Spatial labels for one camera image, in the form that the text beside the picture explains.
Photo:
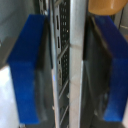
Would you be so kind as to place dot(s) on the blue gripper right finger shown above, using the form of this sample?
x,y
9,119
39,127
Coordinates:
x,y
115,70

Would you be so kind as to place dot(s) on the golden brown bread piece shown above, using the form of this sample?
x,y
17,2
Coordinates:
x,y
108,6

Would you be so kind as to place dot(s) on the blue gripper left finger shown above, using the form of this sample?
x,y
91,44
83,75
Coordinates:
x,y
23,66

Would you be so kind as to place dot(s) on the black dish rack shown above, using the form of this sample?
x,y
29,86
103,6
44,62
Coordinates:
x,y
76,66

